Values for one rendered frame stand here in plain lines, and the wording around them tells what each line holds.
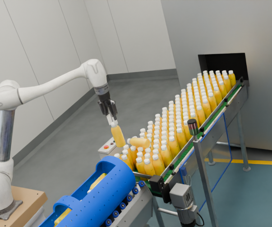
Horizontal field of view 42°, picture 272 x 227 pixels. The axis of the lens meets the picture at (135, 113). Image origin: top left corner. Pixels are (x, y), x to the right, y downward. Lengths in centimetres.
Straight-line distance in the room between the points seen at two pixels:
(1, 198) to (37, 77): 358
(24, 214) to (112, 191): 63
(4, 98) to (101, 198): 81
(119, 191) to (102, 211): 17
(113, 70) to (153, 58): 95
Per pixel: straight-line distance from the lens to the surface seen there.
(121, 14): 669
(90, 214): 208
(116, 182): 220
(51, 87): 220
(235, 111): 344
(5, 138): 247
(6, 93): 220
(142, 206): 245
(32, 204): 252
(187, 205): 252
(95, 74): 213
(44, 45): 599
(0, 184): 241
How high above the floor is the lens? 242
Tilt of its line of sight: 25 degrees down
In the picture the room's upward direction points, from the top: 17 degrees counter-clockwise
